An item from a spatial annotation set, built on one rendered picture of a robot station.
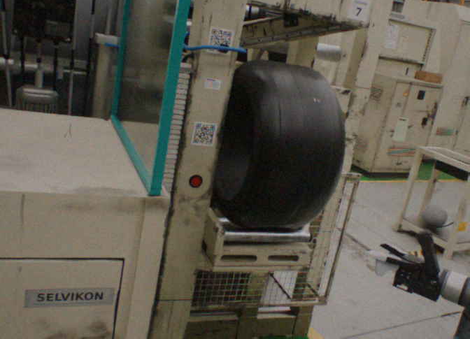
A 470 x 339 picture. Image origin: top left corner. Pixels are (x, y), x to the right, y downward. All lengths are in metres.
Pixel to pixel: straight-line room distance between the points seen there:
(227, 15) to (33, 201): 0.91
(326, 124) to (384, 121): 4.80
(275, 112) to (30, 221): 0.86
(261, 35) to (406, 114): 4.69
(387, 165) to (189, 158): 5.17
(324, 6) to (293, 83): 0.48
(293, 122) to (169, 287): 0.71
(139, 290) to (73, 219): 0.19
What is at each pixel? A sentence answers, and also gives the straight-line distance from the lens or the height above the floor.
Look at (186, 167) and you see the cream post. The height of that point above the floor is 1.11.
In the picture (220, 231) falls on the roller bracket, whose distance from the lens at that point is 1.65.
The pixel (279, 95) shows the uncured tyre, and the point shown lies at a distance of 1.57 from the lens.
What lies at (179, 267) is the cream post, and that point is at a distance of 1.80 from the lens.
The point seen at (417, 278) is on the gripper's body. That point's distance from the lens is 1.45.
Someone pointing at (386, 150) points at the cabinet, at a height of 0.37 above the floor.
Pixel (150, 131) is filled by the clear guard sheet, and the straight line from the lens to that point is 0.96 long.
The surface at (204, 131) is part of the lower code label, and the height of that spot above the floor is 1.23.
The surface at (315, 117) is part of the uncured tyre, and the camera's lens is 1.59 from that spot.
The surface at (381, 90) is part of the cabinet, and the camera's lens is 6.45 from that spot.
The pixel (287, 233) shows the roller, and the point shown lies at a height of 0.92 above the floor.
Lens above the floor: 1.59
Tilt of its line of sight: 16 degrees down
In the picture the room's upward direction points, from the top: 11 degrees clockwise
